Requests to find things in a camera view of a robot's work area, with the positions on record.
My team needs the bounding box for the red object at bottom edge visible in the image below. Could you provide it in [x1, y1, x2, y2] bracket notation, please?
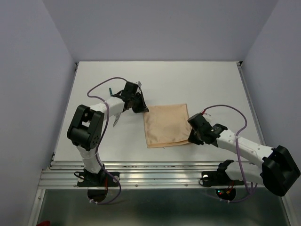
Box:
[36, 220, 51, 226]

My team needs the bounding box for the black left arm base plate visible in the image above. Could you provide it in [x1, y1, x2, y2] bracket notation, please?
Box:
[74, 170, 119, 187]

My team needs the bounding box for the aluminium mounting rail frame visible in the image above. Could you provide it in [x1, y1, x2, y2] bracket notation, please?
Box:
[29, 61, 296, 226]

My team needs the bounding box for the beige cloth napkin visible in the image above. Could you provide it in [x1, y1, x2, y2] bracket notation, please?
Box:
[143, 104, 191, 148]

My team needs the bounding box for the green handled knife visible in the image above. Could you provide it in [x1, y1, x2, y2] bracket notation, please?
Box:
[113, 113, 121, 127]

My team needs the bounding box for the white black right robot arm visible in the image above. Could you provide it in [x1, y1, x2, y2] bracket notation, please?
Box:
[188, 113, 301, 197]

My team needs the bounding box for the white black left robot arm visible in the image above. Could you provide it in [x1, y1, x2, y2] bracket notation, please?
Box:
[67, 81, 149, 186]

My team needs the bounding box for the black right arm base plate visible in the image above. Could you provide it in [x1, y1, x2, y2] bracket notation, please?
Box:
[198, 170, 244, 187]

